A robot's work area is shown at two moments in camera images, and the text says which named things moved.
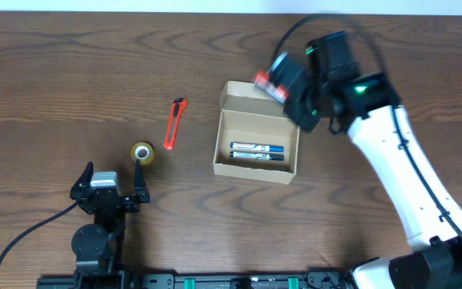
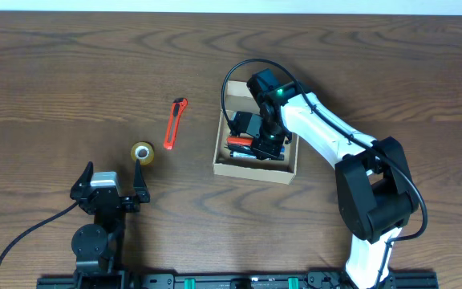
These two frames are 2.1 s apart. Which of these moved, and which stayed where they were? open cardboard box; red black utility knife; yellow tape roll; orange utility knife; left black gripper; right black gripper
Moved: right black gripper; red black utility knife
Stayed: yellow tape roll; open cardboard box; orange utility knife; left black gripper
